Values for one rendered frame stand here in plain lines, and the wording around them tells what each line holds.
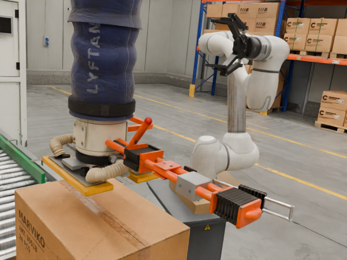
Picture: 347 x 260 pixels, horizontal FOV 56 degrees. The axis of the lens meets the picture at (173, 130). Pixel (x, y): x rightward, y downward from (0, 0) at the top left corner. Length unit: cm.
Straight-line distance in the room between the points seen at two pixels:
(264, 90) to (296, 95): 879
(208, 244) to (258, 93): 99
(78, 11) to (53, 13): 1004
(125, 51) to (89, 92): 17
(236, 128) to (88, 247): 107
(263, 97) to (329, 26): 725
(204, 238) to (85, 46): 126
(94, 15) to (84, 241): 69
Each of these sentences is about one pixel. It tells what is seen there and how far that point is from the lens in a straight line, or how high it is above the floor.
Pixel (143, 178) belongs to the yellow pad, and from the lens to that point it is 114.
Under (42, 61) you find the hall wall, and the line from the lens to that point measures 1100.
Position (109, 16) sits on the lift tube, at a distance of 103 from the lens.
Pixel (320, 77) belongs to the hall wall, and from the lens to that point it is 985.
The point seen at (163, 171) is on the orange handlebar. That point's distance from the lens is 89.
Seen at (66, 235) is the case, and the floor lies 94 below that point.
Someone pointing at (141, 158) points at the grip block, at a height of 124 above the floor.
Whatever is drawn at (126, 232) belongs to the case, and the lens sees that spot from 115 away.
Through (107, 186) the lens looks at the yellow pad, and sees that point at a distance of 106.
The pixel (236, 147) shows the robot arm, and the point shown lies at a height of 106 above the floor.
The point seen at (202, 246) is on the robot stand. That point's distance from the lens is 194.
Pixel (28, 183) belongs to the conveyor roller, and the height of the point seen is 54.
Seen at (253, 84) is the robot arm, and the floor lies 144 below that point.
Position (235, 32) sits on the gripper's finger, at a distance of 115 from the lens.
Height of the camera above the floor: 156
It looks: 14 degrees down
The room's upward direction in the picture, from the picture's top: 6 degrees clockwise
